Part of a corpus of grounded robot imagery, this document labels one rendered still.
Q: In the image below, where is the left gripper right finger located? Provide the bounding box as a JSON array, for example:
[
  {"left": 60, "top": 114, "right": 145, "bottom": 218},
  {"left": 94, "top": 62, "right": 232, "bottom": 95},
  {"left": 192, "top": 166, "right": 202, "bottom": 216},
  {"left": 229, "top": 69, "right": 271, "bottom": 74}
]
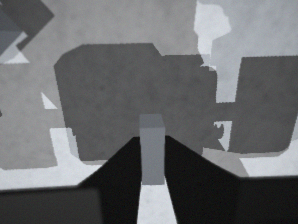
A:
[{"left": 164, "top": 136, "right": 298, "bottom": 224}]

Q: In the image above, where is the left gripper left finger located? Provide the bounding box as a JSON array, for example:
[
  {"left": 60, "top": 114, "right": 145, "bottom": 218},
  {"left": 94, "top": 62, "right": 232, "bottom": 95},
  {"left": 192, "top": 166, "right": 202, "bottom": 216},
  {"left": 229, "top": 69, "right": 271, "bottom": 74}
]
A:
[{"left": 0, "top": 137, "right": 142, "bottom": 224}]

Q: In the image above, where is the grey rectangular block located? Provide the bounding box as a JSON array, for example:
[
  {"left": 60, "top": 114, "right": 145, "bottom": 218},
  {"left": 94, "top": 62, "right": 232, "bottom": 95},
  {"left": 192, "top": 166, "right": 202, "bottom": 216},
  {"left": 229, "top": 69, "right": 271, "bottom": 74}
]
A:
[{"left": 140, "top": 114, "right": 165, "bottom": 186}]

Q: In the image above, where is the grey cube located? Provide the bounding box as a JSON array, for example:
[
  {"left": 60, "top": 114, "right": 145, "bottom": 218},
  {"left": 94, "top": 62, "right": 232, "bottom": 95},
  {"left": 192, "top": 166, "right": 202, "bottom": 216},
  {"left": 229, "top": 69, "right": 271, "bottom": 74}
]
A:
[{"left": 0, "top": 9, "right": 23, "bottom": 56}]

